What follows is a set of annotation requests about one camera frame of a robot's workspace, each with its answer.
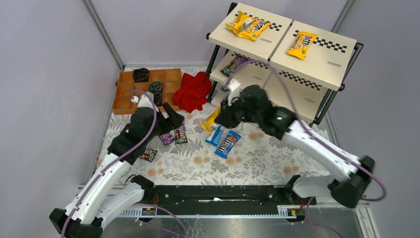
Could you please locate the brown m&m bag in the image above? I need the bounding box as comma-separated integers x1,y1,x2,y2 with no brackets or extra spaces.
219,54,249,77
139,149,158,162

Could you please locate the yellow candy bag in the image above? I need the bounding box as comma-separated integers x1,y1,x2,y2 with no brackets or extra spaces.
286,31,318,60
225,11,254,36
200,107,221,133

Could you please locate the light blue candy bag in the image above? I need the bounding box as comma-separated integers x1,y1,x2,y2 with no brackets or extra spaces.
205,125,225,146

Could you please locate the blue M&M bag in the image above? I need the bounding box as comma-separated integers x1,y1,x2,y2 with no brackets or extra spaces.
215,130,242,159

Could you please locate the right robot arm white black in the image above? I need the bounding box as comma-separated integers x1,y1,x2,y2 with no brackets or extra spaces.
214,85,375,208

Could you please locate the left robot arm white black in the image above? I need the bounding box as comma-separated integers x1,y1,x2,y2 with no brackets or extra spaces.
49,103,184,238

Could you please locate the purple candy bag left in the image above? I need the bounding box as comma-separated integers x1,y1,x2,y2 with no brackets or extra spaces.
159,133,175,146

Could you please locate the purple candy bag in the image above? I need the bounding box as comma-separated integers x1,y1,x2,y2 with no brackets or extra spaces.
159,133,175,146
174,121,188,144

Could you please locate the purple candy bag right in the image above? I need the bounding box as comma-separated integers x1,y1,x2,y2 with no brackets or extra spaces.
174,121,188,144

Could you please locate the brown M&M bag on shelf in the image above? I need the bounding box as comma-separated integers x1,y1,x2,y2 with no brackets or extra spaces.
219,54,249,77

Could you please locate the cream three-tier shelf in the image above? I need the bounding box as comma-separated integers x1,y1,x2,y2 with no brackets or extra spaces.
207,2,363,124

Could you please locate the yellow M&M bag on shelf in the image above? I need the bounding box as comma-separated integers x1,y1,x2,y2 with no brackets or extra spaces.
238,17,272,41

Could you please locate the dark rolled tie lower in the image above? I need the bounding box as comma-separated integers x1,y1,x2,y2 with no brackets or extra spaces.
153,91,162,107

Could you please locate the dark rolled tie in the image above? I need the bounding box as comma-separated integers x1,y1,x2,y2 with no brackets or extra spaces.
132,68,150,83
153,91,162,107

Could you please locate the red cloth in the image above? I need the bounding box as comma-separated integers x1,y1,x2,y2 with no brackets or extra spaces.
172,71,211,113

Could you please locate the green rolled tie middle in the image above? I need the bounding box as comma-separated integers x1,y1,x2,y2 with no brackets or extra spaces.
148,81,163,93

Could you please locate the floral tablecloth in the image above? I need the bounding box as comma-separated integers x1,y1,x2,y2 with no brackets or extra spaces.
117,104,328,185

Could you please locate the wooden compartment tray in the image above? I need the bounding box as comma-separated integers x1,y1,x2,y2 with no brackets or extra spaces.
112,68,182,116

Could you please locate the dark rolled tie top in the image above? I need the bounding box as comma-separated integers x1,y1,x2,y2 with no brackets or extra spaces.
132,68,150,83

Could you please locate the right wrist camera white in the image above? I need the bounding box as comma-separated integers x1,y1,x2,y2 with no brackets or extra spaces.
221,79,241,106

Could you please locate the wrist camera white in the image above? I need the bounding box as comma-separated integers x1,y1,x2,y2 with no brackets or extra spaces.
221,79,241,106
131,92,154,109

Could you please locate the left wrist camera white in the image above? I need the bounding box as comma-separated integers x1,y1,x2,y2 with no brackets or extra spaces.
131,92,154,109

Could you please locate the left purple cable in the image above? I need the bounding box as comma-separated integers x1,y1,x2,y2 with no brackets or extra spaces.
60,90,158,238

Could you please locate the purple cable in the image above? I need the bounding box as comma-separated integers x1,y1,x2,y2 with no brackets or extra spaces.
226,59,387,202
60,90,158,238

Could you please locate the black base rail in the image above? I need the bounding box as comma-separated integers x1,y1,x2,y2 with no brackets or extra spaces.
131,175,316,216

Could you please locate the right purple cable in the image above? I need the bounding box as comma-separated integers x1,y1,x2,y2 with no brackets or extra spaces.
226,59,387,202

